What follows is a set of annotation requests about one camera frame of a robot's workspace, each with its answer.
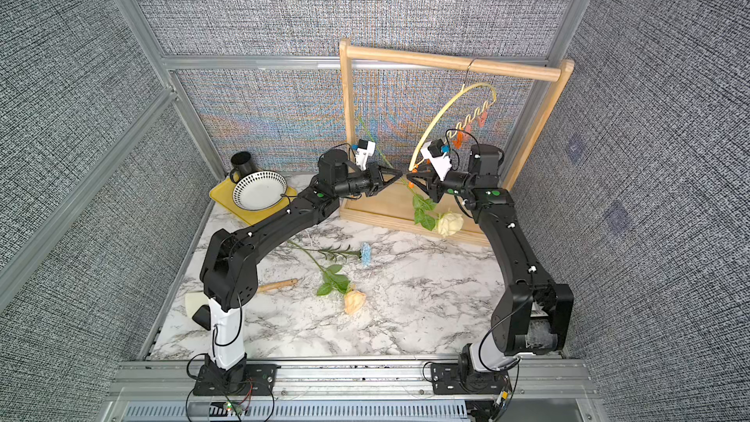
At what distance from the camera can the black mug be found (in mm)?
1146

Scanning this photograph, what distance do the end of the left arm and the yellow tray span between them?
0.46 metres

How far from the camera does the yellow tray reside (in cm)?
108

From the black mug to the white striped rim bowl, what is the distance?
1 cm

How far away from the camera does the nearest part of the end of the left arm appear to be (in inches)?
28.7

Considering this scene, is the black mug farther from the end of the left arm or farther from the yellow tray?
the end of the left arm

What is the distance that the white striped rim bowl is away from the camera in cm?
109
